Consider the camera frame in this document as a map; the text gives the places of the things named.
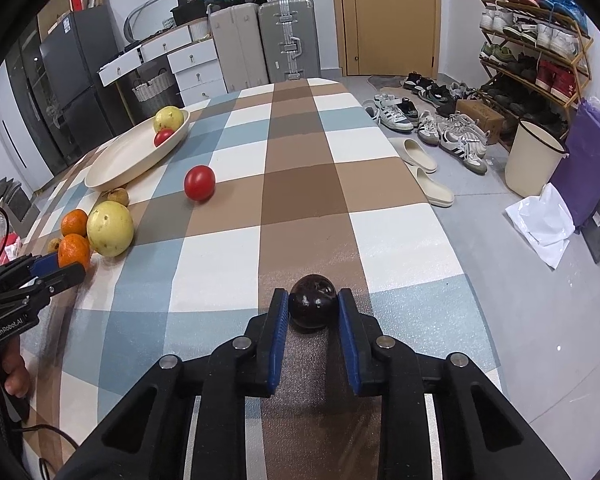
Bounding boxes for greenish yellow guava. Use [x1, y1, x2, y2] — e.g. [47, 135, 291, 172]
[153, 106, 185, 134]

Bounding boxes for white drawer cabinet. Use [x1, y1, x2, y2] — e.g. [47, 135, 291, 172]
[99, 25, 228, 107]

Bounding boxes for purple bag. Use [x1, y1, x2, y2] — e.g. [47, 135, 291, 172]
[550, 96, 600, 228]

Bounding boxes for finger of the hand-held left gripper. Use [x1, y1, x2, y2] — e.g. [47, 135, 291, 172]
[0, 254, 61, 287]
[0, 262, 87, 311]

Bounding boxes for large pale yellow guava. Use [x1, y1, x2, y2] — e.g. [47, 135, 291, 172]
[86, 200, 135, 258]

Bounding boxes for wooden door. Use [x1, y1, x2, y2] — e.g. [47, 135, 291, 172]
[329, 0, 442, 78]

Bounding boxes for white oval hoop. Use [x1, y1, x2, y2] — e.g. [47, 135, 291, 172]
[124, 0, 181, 43]

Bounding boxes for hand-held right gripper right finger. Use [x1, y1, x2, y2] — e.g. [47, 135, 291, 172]
[336, 287, 573, 480]

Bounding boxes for silver suitcase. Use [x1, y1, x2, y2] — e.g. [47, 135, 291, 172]
[257, 0, 322, 83]

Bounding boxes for black cable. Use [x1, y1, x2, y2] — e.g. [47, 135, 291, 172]
[0, 355, 83, 480]

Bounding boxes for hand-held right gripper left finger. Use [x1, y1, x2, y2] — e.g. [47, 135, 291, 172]
[55, 287, 291, 480]

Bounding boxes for cream oval plate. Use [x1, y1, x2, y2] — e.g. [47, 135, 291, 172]
[83, 108, 191, 192]

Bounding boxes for beige suitcase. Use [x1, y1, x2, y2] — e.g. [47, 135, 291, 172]
[209, 2, 271, 92]

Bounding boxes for dark cherry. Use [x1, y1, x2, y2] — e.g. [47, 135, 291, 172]
[288, 274, 340, 332]

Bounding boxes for pile of sneakers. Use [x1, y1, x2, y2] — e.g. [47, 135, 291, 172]
[362, 71, 493, 176]

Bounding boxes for cardboard box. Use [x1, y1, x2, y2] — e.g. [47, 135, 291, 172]
[455, 99, 505, 133]

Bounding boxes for beige slipper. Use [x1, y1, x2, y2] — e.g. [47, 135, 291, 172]
[390, 137, 438, 172]
[411, 166, 455, 208]

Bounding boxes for checked tablecloth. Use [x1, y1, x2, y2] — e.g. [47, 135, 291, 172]
[17, 77, 503, 480]

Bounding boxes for wooden shoe rack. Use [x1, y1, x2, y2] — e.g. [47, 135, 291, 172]
[477, 0, 595, 153]

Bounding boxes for dark grey refrigerator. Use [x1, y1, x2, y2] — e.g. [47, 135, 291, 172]
[39, 6, 136, 176]

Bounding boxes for woven laundry basket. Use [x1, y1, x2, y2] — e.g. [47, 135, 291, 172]
[131, 71, 175, 123]

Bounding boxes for rows of assorted shoes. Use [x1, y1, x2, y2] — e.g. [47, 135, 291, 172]
[475, 0, 593, 126]

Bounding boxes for white plastic bag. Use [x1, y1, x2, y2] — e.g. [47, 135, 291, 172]
[504, 182, 577, 269]

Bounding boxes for white ribbed canister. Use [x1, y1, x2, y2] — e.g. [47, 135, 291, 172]
[187, 17, 212, 43]

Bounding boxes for large red tomato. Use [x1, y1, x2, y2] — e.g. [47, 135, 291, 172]
[183, 165, 216, 203]

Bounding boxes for orange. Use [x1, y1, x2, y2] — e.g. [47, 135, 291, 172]
[57, 234, 92, 271]
[60, 209, 89, 237]

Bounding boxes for brown kiwi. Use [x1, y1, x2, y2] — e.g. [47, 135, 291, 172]
[96, 187, 130, 207]

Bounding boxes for person's left hand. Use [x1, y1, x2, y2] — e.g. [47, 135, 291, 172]
[0, 332, 32, 400]

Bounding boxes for cream bucket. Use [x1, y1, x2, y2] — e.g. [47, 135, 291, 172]
[505, 119, 571, 198]

